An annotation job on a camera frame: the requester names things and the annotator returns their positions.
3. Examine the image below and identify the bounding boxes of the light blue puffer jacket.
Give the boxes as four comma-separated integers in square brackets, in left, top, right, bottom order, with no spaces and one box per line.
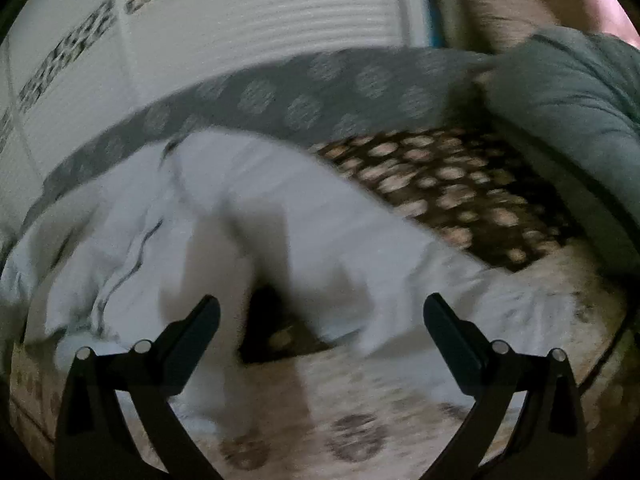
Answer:
[0,127,576,441]

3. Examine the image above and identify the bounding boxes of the brown floral blanket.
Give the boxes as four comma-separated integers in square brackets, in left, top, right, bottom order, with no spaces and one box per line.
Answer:
[230,133,575,363]

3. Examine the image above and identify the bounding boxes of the teal green quilt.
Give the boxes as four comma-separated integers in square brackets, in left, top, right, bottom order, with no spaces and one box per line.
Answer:
[449,27,640,286]

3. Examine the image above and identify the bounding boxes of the grey patterned headboard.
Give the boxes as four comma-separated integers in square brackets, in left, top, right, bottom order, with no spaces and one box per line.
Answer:
[22,48,494,229]

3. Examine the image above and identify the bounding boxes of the beige fluffy blanket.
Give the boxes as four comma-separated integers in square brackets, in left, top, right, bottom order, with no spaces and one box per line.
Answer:
[440,0,589,53]

